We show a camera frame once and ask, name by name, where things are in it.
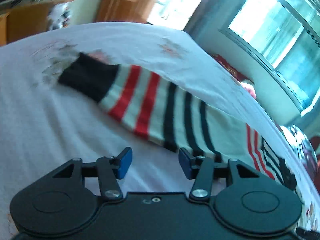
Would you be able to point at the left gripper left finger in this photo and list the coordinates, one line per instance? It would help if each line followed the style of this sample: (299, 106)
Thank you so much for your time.
(69, 179)

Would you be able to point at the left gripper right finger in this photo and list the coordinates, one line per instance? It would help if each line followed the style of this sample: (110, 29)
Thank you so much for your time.
(204, 170)

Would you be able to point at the striped knit sweater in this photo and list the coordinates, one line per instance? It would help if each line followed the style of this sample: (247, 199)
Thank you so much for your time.
(161, 112)

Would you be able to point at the white floral bed sheet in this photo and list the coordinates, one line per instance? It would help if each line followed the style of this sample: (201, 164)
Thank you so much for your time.
(44, 124)

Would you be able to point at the red folded blanket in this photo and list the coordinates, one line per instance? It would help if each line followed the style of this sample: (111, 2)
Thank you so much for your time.
(244, 81)

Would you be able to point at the pile of colourful bedding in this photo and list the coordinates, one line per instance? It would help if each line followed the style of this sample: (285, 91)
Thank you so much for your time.
(301, 146)

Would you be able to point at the brown wooden door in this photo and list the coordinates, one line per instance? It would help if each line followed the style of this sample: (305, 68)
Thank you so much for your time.
(124, 11)

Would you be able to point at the wooden desk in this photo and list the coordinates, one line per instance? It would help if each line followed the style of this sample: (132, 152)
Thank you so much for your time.
(24, 19)

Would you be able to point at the window with grey frame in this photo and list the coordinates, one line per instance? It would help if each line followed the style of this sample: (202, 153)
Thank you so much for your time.
(283, 37)

